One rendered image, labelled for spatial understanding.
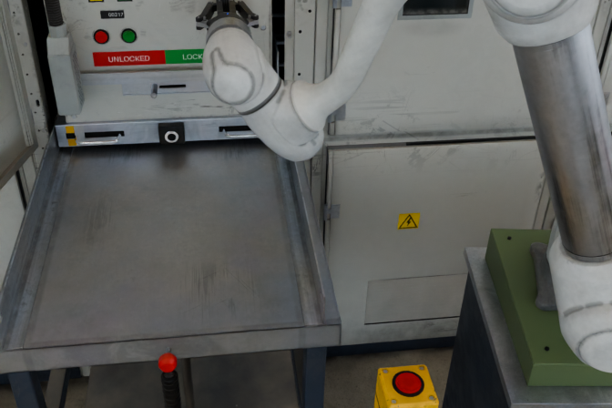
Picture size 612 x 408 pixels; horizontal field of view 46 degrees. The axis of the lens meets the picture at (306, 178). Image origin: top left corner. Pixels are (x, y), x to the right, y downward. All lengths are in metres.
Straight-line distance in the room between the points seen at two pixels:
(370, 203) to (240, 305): 0.74
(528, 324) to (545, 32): 0.66
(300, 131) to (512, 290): 0.52
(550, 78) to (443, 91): 0.89
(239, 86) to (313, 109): 0.15
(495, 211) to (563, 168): 1.07
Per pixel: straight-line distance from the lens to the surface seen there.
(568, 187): 1.11
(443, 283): 2.28
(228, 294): 1.39
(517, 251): 1.59
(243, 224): 1.55
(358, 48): 1.23
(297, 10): 1.73
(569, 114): 1.03
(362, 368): 2.40
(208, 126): 1.79
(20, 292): 1.47
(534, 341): 1.42
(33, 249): 1.56
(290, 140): 1.34
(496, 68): 1.90
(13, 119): 1.85
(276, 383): 2.12
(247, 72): 1.24
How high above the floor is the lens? 1.80
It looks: 34 degrees down
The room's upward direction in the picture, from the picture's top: 1 degrees clockwise
